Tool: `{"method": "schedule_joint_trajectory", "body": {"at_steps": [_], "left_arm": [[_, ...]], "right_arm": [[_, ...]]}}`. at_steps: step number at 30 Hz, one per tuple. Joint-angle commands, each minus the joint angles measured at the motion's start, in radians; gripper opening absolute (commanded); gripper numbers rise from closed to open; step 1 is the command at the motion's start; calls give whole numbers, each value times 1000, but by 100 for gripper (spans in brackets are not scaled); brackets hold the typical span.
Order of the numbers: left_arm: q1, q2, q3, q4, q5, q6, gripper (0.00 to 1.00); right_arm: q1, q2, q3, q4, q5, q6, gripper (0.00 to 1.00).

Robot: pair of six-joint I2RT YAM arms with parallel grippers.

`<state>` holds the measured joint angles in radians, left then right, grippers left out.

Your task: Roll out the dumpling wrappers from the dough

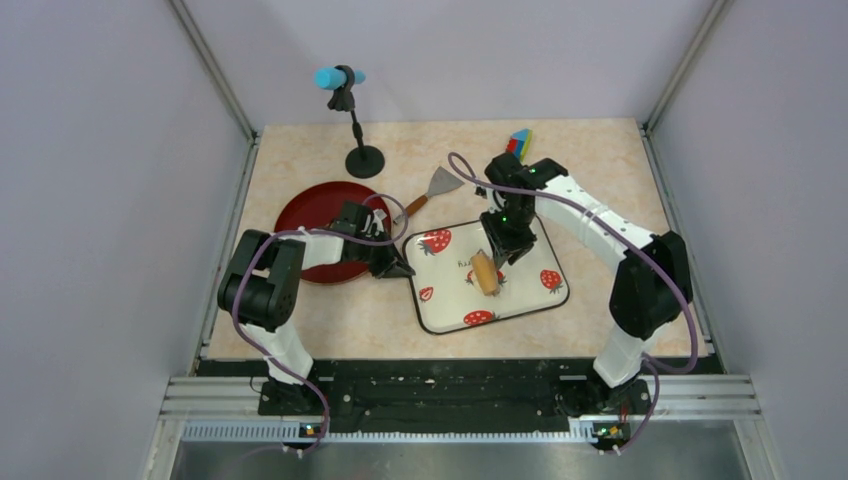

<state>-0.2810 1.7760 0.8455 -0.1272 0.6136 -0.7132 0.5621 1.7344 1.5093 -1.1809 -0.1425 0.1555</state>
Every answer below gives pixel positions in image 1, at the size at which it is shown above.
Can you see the metal scraper wooden handle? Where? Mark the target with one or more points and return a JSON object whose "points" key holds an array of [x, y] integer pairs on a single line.
{"points": [[441, 182]]}

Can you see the white dough lump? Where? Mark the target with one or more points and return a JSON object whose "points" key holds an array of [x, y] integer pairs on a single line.
{"points": [[472, 280]]}

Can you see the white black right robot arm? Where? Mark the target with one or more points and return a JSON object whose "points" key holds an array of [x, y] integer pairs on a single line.
{"points": [[652, 282]]}

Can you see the white strawberry print tray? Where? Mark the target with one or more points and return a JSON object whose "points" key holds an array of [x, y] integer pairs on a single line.
{"points": [[456, 284]]}

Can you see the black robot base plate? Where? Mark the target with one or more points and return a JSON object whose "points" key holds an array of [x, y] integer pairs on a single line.
{"points": [[438, 396]]}

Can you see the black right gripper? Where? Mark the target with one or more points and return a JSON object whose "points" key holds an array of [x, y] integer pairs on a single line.
{"points": [[504, 247]]}

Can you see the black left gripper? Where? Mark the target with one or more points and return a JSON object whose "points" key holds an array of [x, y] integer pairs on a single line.
{"points": [[386, 267]]}

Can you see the aluminium frame rail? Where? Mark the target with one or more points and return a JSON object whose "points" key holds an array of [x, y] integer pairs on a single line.
{"points": [[695, 427]]}

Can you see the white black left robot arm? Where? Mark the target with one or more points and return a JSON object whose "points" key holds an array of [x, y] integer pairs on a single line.
{"points": [[260, 286]]}

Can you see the colourful block toy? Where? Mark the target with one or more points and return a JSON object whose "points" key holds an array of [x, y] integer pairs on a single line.
{"points": [[519, 142]]}

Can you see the wooden dough roller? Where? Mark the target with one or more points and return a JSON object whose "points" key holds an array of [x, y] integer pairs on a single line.
{"points": [[486, 273]]}

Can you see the blue toy microphone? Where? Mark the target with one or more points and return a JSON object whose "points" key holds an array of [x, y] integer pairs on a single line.
{"points": [[333, 78]]}

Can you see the dark red round plate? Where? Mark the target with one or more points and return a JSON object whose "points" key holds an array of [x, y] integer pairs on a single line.
{"points": [[317, 207]]}

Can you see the black microphone stand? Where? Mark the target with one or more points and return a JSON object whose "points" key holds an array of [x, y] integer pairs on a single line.
{"points": [[363, 161]]}

